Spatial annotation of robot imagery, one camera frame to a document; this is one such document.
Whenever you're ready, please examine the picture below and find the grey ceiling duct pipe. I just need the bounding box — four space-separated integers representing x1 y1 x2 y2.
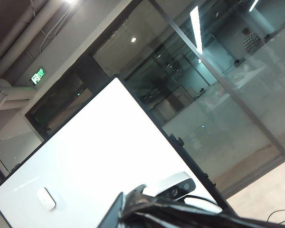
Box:
0 0 72 76

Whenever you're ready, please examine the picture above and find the silver depth camera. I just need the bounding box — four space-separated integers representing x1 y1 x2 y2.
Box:
155 171 197 200

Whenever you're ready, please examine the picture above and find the black-framed whiteboard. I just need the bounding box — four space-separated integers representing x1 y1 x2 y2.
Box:
0 76 238 228

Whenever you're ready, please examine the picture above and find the black garbage bag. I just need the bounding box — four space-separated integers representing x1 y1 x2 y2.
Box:
122 184 285 228

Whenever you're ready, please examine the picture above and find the white ceiling light strip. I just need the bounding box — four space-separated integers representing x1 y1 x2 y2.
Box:
190 6 204 56

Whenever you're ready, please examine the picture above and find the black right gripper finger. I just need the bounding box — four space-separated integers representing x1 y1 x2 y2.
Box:
97 191 124 228

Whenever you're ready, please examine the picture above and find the patterned decorative vase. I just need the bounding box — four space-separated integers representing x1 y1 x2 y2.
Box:
242 28 262 56

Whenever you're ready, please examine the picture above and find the small white box device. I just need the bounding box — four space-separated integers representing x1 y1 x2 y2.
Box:
37 187 57 211

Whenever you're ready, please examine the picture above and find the green exit sign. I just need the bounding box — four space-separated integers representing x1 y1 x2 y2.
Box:
29 68 48 86

